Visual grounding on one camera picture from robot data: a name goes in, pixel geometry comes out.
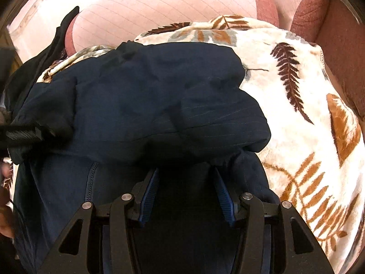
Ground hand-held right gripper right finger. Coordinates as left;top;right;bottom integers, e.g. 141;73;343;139
214;167;335;274

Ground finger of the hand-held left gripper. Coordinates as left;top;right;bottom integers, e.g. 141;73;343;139
0;121;56;150

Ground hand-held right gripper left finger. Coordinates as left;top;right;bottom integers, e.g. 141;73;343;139
37;168;160;274

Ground navy pinstriped pants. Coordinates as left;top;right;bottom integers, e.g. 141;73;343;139
8;41;281;274

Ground person's left hand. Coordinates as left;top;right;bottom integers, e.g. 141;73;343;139
0;160;15;239

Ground black cloth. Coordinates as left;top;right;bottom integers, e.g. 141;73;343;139
4;6;80;112

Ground leaf-print fleece blanket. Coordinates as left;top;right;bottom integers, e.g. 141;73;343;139
3;16;365;271

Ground large pink striped sofa cushion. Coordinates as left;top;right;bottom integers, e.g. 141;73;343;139
65;0;280;59

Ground pink and red sofa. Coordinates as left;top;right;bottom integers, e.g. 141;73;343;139
314;0;365;115

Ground small pink and red cushion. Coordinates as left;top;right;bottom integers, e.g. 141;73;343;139
268;0;333;33

